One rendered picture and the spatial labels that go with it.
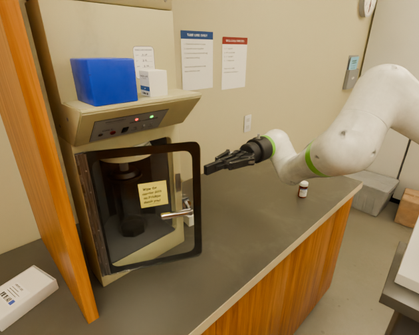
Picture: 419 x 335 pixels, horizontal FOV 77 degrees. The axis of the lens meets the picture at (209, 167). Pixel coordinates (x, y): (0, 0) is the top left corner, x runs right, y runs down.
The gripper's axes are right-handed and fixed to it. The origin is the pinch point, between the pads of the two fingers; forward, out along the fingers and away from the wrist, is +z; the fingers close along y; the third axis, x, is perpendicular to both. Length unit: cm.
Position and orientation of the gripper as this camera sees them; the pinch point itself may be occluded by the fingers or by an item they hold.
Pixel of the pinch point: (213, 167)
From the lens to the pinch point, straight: 83.7
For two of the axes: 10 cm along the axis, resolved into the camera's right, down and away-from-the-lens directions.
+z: -7.3, 2.8, -6.2
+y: 6.8, 2.9, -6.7
